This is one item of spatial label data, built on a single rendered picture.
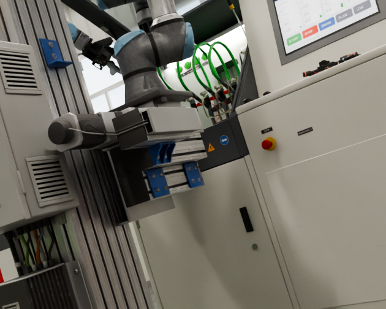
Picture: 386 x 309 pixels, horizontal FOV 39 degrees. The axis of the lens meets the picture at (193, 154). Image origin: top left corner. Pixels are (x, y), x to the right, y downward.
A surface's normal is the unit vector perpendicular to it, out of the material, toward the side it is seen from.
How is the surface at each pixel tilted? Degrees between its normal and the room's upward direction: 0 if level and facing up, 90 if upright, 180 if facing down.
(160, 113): 90
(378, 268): 90
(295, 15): 76
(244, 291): 90
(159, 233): 90
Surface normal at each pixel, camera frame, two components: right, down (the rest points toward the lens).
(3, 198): -0.46, 0.07
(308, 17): -0.62, -0.12
